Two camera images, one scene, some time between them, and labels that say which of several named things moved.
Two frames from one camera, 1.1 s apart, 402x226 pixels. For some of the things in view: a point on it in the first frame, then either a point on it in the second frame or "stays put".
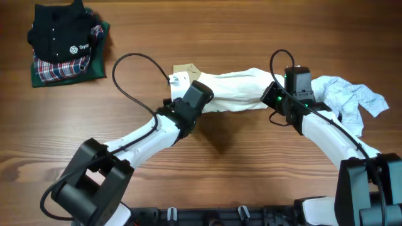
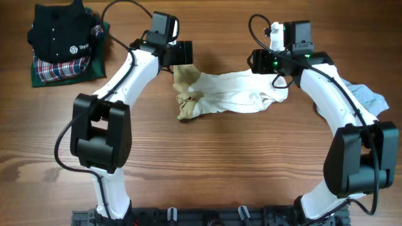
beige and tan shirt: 241,90 stays put
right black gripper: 267,98 to 260,64
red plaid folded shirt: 49,70 stays put
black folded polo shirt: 62,31 stays put
